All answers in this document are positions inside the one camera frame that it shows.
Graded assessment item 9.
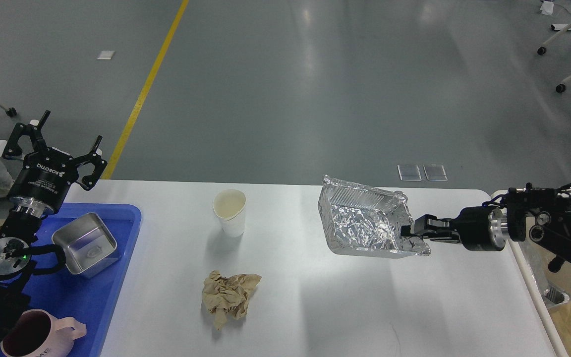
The white paper on floor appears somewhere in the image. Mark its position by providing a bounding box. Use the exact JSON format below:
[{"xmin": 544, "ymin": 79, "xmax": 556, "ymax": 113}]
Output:
[{"xmin": 97, "ymin": 50, "xmax": 115, "ymax": 60}]

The pink ceramic mug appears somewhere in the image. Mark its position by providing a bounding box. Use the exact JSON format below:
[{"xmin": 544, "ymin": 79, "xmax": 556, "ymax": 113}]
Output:
[{"xmin": 0, "ymin": 309, "xmax": 87, "ymax": 357}]

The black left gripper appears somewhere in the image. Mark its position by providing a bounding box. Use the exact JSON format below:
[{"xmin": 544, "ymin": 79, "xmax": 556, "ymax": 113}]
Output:
[{"xmin": 2, "ymin": 110, "xmax": 108, "ymax": 215}]

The white paper cup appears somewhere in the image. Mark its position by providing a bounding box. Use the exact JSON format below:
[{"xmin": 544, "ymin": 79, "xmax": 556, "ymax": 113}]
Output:
[{"xmin": 213, "ymin": 189, "xmax": 246, "ymax": 238}]

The blue plastic tray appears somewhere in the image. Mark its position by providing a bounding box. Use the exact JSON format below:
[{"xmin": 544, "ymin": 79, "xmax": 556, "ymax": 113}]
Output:
[{"xmin": 0, "ymin": 203, "xmax": 141, "ymax": 357}]

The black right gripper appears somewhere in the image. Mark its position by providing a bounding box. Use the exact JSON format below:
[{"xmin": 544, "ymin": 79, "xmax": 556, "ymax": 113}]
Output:
[{"xmin": 400, "ymin": 206, "xmax": 509, "ymax": 251}]

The left clear floor plate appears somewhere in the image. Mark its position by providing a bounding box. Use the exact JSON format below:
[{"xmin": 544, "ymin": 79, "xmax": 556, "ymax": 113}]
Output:
[{"xmin": 397, "ymin": 164, "xmax": 422, "ymax": 181}]

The right clear floor plate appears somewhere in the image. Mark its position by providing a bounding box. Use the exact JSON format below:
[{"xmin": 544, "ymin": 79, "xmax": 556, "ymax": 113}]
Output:
[{"xmin": 422, "ymin": 164, "xmax": 448, "ymax": 181}]

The clear floor plate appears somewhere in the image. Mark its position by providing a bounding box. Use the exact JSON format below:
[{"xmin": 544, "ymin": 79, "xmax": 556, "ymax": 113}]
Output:
[
  {"xmin": 397, "ymin": 164, "xmax": 422, "ymax": 181},
  {"xmin": 422, "ymin": 164, "xmax": 448, "ymax": 181}
]

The stainless steel rectangular container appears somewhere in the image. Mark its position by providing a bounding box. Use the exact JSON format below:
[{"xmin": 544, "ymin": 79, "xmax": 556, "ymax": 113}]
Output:
[{"xmin": 52, "ymin": 212, "xmax": 121, "ymax": 279}]

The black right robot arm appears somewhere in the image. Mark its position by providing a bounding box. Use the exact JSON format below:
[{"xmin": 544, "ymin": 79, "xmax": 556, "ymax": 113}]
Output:
[{"xmin": 400, "ymin": 183, "xmax": 571, "ymax": 273}]

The white plastic bin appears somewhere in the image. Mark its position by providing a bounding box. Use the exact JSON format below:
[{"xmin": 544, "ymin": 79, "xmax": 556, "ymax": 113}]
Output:
[{"xmin": 491, "ymin": 190, "xmax": 571, "ymax": 357}]

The brown paper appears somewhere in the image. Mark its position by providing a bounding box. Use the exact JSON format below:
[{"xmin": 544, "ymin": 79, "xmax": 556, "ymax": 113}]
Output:
[{"xmin": 202, "ymin": 270, "xmax": 262, "ymax": 331}]

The aluminium foil tray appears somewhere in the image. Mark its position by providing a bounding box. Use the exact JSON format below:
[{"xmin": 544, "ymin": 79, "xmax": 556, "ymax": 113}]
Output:
[{"xmin": 318, "ymin": 175, "xmax": 431, "ymax": 258}]

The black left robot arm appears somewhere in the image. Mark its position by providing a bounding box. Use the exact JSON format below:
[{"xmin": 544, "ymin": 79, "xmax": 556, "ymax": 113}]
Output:
[{"xmin": 0, "ymin": 111, "xmax": 108, "ymax": 341}]

